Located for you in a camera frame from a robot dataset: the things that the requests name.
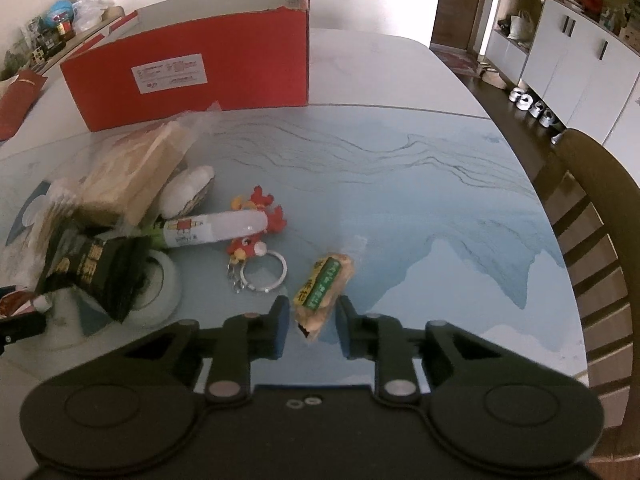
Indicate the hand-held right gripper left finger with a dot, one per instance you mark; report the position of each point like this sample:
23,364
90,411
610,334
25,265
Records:
277,332

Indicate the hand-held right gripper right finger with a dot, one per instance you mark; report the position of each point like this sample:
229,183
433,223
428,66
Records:
345,331

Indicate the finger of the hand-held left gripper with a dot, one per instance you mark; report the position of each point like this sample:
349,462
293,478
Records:
22,329

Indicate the red brown packet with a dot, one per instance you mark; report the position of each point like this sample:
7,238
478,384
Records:
20,305

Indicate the green label snack packet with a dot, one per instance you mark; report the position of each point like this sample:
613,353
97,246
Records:
320,285

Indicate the black snack packet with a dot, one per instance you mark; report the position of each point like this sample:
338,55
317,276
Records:
100,270

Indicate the white tape roll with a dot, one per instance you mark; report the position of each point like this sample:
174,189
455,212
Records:
167,280

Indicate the white shell shaped pouch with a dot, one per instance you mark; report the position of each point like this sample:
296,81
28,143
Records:
187,190

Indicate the red cardboard box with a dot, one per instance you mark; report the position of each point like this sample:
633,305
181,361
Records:
250,60

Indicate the white labelled tube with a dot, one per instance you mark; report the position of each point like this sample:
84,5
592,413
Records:
220,227

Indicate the red paper bag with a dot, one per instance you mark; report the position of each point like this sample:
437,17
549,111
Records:
20,102

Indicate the wooden chair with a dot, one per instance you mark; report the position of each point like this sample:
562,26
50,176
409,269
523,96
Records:
600,220

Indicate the white sideboard with wooden top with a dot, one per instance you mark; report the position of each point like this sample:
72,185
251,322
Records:
75,42

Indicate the patterned doormat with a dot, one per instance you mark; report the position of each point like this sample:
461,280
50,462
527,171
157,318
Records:
455,60

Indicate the row of white shoes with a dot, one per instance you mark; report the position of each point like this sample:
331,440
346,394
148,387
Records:
537,110

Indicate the dark jar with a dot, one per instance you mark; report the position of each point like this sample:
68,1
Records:
65,30

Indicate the blue globe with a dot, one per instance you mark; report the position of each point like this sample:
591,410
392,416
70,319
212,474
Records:
61,12

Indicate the clear plastic bag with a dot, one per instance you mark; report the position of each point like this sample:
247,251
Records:
90,15

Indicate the brown door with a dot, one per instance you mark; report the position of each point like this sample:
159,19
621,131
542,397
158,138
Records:
460,5

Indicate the white cabinet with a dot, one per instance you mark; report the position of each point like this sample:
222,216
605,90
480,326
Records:
575,70

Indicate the white tote bag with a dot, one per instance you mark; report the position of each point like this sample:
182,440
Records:
521,27

